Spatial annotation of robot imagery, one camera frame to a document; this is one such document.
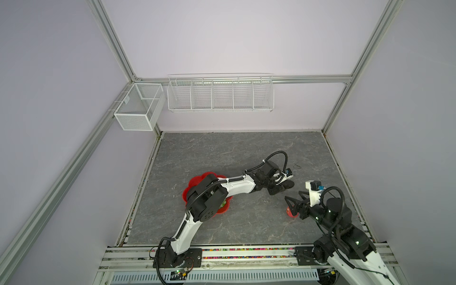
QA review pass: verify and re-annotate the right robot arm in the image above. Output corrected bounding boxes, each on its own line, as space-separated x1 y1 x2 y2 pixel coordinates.
285 191 400 285

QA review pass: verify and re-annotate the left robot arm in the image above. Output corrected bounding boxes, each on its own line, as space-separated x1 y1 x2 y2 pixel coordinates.
169 160 294 255

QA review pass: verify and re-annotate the red fake fruit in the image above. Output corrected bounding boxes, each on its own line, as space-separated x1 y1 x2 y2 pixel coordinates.
286 208 299 218

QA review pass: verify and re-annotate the red flower-shaped fruit bowl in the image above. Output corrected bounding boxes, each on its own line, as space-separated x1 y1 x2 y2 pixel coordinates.
182 171 233 215

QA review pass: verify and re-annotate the small white mesh basket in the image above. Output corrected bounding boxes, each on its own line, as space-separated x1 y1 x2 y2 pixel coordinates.
114 83 166 131

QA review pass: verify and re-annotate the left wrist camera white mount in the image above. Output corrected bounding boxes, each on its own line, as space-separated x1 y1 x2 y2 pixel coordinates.
281 168 293 181

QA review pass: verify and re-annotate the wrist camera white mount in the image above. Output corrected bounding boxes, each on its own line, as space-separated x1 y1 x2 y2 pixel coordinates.
281 168 293 181
305 180 325 207

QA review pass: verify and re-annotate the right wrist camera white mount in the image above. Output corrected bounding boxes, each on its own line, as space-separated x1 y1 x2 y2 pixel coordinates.
305 180 325 207

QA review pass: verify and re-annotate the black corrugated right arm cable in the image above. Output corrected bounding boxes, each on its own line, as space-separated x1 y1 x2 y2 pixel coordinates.
318 186 346 232

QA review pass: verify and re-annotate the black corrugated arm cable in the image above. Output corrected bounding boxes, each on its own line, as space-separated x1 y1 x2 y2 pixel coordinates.
245 150 289 175
318 186 346 232

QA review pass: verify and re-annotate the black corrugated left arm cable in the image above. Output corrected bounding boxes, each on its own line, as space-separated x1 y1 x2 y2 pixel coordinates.
245 150 289 175

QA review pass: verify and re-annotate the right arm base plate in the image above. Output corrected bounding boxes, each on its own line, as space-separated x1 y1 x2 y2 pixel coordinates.
293 247 326 266

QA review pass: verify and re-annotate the long white wire basket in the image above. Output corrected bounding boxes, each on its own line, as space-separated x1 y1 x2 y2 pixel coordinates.
167 73 275 112

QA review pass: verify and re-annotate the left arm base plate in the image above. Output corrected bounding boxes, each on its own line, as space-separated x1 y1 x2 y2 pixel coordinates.
153 247 203 268

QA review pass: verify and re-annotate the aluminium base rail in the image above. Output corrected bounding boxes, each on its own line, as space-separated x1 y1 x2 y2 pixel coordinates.
93 243 407 285

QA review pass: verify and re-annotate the aluminium frame corner post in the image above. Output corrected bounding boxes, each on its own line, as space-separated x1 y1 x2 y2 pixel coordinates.
322 0 404 136

